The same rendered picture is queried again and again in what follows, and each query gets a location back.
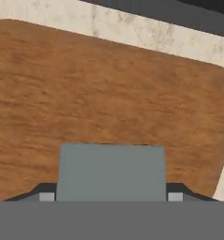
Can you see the grey sponge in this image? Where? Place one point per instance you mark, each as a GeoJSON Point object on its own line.
{"type": "Point", "coordinates": [111, 172]}

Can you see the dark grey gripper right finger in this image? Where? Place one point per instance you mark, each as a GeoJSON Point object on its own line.
{"type": "Point", "coordinates": [179, 192]}

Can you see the brown wooden cutting board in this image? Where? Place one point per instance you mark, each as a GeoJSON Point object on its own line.
{"type": "Point", "coordinates": [110, 97]}

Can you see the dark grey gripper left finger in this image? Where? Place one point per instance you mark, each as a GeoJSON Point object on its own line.
{"type": "Point", "coordinates": [44, 192]}

